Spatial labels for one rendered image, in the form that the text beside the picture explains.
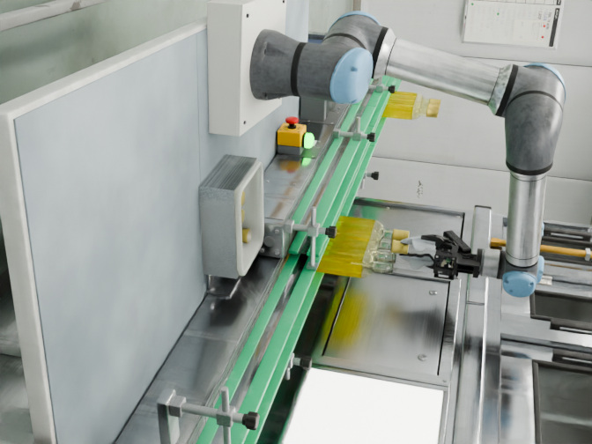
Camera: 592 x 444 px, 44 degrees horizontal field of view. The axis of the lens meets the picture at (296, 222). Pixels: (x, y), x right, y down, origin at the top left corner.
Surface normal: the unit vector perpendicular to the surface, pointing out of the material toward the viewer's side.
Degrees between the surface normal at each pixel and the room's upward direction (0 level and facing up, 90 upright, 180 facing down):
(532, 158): 85
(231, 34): 90
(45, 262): 0
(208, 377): 90
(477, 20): 90
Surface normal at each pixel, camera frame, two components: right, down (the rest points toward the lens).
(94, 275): 0.97, 0.13
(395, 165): -0.25, 0.48
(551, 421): 0.01, -0.87
